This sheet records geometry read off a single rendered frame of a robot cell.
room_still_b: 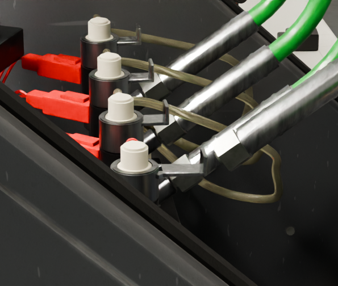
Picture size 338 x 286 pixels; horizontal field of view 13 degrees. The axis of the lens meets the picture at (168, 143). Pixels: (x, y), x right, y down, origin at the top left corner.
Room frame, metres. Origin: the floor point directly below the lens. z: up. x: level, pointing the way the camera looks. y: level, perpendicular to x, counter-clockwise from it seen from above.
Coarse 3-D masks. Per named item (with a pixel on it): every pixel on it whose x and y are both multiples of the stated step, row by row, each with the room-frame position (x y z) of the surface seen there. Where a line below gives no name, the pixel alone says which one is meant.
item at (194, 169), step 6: (162, 168) 0.82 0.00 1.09; (168, 168) 0.82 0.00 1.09; (174, 168) 0.82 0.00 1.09; (180, 168) 0.82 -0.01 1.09; (186, 168) 0.82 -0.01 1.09; (192, 168) 0.82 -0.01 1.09; (198, 168) 0.82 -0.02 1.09; (156, 174) 0.81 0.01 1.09; (162, 174) 0.81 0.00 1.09; (168, 174) 0.82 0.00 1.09; (174, 174) 0.82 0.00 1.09; (180, 174) 0.82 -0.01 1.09; (186, 174) 0.82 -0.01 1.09; (192, 174) 0.82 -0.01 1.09; (198, 174) 0.82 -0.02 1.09
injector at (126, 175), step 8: (152, 160) 0.83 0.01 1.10; (112, 168) 0.82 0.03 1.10; (152, 168) 0.82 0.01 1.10; (128, 176) 0.81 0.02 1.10; (136, 176) 0.81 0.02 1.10; (144, 176) 0.81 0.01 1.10; (152, 176) 0.81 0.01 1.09; (136, 184) 0.81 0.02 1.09; (144, 184) 0.81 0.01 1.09; (152, 184) 0.81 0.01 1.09; (144, 192) 0.81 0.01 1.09; (152, 192) 0.81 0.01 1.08; (152, 200) 0.81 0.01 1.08
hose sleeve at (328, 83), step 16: (336, 64) 0.83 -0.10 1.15; (320, 80) 0.83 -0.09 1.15; (336, 80) 0.83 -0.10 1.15; (288, 96) 0.83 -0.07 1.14; (304, 96) 0.82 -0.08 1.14; (320, 96) 0.82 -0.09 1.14; (336, 96) 0.83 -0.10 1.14; (272, 112) 0.82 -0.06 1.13; (288, 112) 0.82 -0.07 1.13; (304, 112) 0.82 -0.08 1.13; (240, 128) 0.83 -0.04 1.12; (256, 128) 0.82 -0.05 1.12; (272, 128) 0.82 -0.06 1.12; (288, 128) 0.82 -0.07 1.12; (256, 144) 0.82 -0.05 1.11
